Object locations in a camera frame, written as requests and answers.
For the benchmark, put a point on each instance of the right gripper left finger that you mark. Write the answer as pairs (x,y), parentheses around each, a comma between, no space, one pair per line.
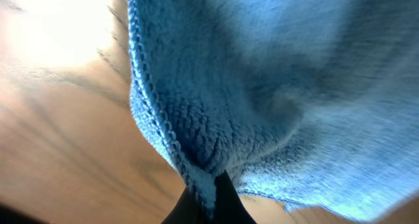
(186,211)

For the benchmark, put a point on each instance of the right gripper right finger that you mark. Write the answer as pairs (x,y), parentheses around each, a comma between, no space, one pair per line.
(228,206)

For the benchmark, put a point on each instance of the blue microfiber cloth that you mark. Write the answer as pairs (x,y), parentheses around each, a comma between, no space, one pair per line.
(308,102)

